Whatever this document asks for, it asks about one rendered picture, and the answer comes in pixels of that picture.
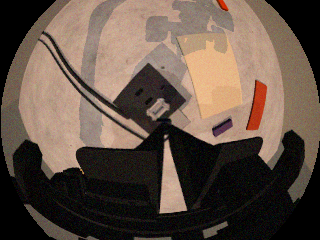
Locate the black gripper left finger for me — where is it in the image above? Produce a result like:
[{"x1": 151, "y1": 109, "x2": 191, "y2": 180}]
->
[{"x1": 76, "y1": 125, "x2": 164, "y2": 213}]

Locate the small red rectangular block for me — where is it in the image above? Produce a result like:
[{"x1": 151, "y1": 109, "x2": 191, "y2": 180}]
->
[{"x1": 217, "y1": 0, "x2": 228, "y2": 11}]

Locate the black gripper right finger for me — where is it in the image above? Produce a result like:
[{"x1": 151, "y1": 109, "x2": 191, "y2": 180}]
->
[{"x1": 168, "y1": 124, "x2": 264, "y2": 211}]

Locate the tan flat square pad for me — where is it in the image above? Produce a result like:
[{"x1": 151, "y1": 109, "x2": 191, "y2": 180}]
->
[{"x1": 176, "y1": 32, "x2": 243, "y2": 119}]

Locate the red-brown flat rectangular slab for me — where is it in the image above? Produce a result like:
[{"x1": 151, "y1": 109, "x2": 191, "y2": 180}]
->
[{"x1": 247, "y1": 80, "x2": 268, "y2": 131}]

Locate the silver usb socket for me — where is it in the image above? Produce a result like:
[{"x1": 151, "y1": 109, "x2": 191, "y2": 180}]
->
[{"x1": 147, "y1": 99, "x2": 169, "y2": 120}]

